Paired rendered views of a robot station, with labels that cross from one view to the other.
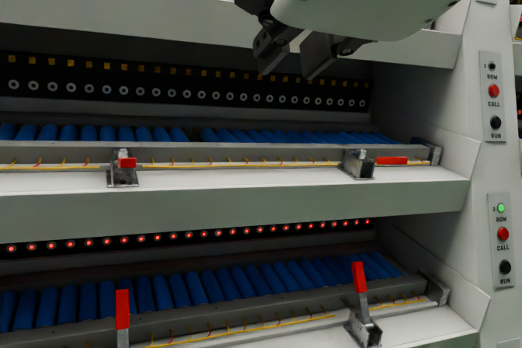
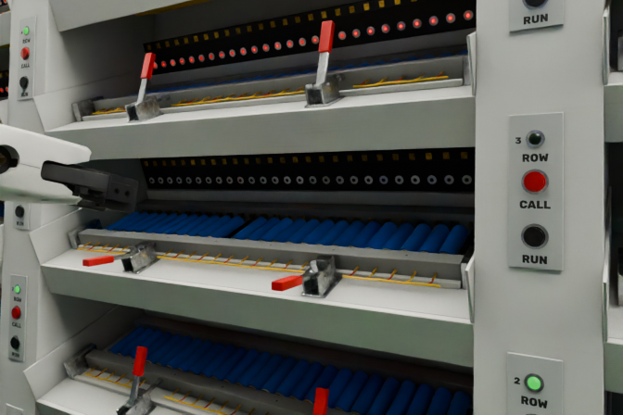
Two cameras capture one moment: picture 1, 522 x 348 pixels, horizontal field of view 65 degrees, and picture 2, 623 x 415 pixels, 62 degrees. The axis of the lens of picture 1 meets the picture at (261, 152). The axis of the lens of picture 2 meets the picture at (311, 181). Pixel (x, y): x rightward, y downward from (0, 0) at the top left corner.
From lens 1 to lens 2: 57 cm
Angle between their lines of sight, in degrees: 53
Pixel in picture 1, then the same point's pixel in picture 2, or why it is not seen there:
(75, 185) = (114, 268)
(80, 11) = (116, 146)
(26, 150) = (111, 238)
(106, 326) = (155, 371)
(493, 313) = not seen: outside the picture
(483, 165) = (502, 306)
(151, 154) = (171, 246)
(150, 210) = (143, 293)
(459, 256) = not seen: outside the picture
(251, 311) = (245, 401)
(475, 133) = (489, 252)
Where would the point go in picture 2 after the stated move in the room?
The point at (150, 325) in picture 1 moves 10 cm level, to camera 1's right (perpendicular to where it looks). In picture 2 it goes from (176, 382) to (210, 407)
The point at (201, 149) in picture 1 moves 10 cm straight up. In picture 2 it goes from (200, 245) to (202, 164)
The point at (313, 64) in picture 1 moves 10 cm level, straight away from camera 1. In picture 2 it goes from (113, 205) to (217, 205)
